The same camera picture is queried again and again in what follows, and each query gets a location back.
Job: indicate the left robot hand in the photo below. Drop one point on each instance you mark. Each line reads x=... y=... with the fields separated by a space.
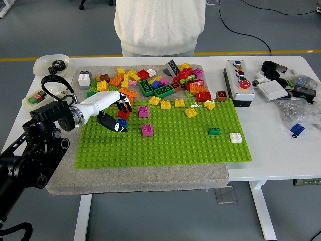
x=102 y=101

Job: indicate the red building brick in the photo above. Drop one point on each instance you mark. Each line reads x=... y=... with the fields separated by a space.
x=185 y=73
x=203 y=97
x=196 y=82
x=124 y=115

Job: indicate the blue building brick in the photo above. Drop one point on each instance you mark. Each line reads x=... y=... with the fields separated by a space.
x=123 y=122
x=298 y=128
x=155 y=85

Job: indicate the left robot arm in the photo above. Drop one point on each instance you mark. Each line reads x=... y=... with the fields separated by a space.
x=50 y=113

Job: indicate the yellow building brick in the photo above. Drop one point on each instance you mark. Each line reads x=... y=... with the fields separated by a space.
x=209 y=105
x=131 y=73
x=125 y=83
x=121 y=71
x=136 y=77
x=154 y=79
x=165 y=104
x=102 y=86
x=190 y=113
x=184 y=66
x=154 y=100
x=179 y=103

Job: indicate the lime green brick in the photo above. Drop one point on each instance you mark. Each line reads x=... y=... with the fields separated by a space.
x=93 y=86
x=186 y=80
x=188 y=93
x=114 y=89

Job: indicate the brown building brick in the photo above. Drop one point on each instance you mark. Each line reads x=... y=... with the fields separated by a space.
x=221 y=96
x=105 y=77

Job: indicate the small yellow brick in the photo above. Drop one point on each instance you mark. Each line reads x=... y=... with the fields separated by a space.
x=97 y=77

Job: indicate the orange building brick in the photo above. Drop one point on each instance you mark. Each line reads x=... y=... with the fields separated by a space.
x=116 y=80
x=198 y=88
x=131 y=99

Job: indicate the tall white brick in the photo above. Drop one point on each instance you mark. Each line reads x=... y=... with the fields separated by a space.
x=84 y=80

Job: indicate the long orange brick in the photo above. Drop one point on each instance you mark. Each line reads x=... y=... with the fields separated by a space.
x=130 y=92

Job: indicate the grey building brick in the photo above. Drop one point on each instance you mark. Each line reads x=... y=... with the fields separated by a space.
x=86 y=72

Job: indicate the small pink brick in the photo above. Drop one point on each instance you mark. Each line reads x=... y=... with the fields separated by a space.
x=133 y=82

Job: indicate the pink building brick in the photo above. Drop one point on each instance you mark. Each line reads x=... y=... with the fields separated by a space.
x=198 y=72
x=144 y=112
x=147 y=130
x=164 y=80

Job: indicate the upturned dark green brick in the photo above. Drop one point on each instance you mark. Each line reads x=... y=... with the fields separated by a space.
x=146 y=88
x=164 y=91

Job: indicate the upturned red brick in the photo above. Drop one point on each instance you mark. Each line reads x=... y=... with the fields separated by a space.
x=143 y=74

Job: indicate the white building brick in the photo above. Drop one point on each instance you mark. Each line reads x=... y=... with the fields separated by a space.
x=152 y=72
x=236 y=137

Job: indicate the upturned brown brick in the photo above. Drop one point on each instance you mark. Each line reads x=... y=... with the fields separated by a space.
x=175 y=86

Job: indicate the grey long brick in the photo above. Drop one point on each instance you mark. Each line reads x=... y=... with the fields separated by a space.
x=172 y=66

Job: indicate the green studded baseplate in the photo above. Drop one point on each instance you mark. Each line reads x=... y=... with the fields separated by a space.
x=188 y=148

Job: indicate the small dark green brick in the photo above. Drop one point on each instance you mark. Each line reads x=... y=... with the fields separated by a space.
x=214 y=131

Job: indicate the white pipe fitting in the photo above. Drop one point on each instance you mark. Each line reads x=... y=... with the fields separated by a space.
x=62 y=91
x=259 y=78

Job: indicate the black gear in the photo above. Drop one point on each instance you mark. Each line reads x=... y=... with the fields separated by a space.
x=53 y=70
x=60 y=65

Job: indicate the white plastic bowl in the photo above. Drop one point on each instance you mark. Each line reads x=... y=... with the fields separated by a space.
x=40 y=65

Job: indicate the grey-brown mat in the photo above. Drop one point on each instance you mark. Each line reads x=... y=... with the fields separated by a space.
x=150 y=182

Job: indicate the person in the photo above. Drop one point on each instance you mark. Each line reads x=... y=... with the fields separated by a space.
x=160 y=25

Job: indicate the black chair base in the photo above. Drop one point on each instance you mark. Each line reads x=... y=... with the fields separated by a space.
x=80 y=7

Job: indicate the white table leg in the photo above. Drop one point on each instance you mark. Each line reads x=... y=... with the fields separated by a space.
x=263 y=213
x=82 y=218

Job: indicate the white push-button control box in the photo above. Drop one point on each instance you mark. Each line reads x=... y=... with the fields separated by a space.
x=238 y=88

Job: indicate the black tape roll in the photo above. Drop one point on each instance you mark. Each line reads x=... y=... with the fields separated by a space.
x=272 y=74
x=268 y=65
x=282 y=82

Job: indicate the small dark block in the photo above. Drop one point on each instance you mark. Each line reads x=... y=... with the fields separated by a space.
x=282 y=68

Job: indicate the green plastic clip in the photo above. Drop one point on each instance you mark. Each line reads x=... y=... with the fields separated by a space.
x=290 y=82

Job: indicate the clear bag of screws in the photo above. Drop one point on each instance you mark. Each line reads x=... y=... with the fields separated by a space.
x=296 y=110

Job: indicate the black power adapter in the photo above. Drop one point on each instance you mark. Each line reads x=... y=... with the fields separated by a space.
x=304 y=91

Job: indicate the clear bag with blue parts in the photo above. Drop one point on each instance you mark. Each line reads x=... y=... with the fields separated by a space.
x=304 y=80

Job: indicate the table height controller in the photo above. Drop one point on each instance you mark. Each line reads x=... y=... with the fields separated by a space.
x=307 y=182

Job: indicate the white red-green switch box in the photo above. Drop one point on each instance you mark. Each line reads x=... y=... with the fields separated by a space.
x=35 y=98

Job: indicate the white furniture frame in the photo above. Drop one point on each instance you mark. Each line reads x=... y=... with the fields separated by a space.
x=4 y=10

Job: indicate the white wall switch plate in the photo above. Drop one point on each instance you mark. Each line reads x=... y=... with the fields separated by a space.
x=272 y=90

